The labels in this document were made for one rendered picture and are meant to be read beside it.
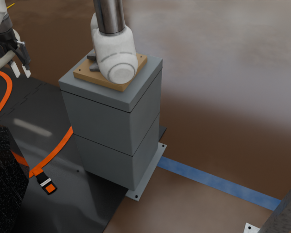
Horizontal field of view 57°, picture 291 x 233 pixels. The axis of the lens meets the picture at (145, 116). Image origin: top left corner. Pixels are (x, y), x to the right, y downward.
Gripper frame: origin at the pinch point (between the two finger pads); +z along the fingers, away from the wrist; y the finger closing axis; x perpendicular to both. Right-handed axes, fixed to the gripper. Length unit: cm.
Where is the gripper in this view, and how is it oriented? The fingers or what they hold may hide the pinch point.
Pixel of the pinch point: (21, 70)
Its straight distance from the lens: 136.3
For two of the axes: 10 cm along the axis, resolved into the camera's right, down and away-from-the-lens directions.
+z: 0.5, 6.9, 7.2
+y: -10.0, -0.2, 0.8
